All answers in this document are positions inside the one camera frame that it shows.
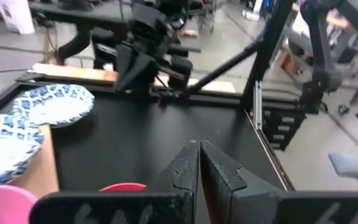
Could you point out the black background table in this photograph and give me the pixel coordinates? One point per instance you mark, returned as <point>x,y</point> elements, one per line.
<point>104,15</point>

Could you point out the black aluminium table frame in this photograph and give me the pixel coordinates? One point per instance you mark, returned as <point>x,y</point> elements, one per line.
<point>269,46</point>

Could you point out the red plastic bowl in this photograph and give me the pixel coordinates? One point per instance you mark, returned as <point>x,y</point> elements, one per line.
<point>123,187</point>

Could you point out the blue white patterned bowl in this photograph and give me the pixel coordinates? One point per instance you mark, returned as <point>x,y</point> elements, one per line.
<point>54,107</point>
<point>2,152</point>

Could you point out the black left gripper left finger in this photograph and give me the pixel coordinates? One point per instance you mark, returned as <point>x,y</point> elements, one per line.
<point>182,174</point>

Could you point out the pink plastic bowl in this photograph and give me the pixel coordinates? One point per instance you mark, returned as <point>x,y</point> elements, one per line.
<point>5,205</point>

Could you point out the white box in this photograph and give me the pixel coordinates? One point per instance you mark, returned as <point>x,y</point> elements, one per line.
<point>15,15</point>

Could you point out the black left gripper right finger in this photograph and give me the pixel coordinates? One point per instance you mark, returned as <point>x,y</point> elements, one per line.
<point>222,180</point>

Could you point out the person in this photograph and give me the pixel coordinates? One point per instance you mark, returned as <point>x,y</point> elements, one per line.
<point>340,23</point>

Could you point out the silver aluminium bracket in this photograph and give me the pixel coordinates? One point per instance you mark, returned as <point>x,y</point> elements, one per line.
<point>257,105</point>

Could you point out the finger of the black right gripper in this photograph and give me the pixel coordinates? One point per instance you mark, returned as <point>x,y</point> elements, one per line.
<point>146,73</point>
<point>124,67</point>

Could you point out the person's leg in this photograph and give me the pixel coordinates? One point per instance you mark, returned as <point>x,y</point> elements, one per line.
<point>356,166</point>

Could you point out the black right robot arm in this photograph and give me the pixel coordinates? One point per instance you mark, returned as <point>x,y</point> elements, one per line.
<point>148,28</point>

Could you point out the black vented control box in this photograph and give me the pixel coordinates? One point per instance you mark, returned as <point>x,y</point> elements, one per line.
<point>283,130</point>

